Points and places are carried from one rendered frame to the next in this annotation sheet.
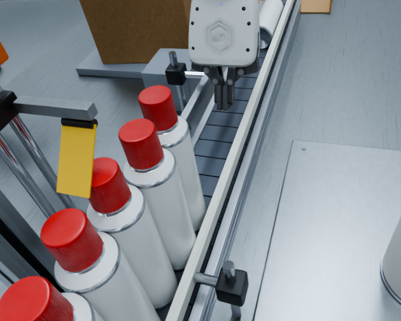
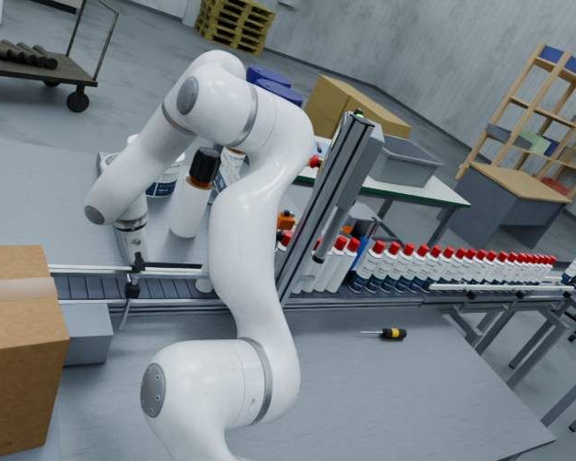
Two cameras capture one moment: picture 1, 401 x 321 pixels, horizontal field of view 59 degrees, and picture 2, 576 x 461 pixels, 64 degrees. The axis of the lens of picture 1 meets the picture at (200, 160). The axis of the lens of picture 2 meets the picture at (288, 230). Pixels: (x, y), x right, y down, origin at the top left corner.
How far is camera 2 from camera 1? 1.41 m
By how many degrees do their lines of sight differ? 106
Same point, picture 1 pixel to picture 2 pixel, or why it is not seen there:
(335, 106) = (63, 260)
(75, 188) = not seen: hidden behind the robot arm
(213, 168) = (169, 286)
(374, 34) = not seen: outside the picture
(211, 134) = (144, 294)
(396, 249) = (195, 223)
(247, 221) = not seen: hidden behind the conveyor
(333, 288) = (200, 248)
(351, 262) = (188, 244)
